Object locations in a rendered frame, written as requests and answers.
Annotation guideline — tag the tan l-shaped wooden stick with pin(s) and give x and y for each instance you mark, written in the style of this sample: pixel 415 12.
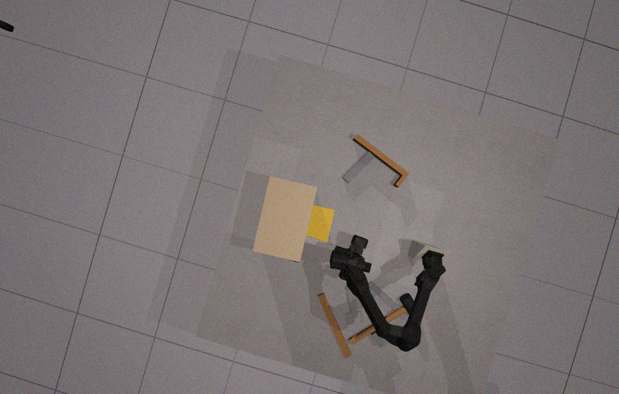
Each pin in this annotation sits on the tan l-shaped wooden stick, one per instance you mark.
pixel 383 158

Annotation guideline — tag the brown cylinder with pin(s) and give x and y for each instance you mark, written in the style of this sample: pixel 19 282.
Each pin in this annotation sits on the brown cylinder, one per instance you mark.
pixel 320 243

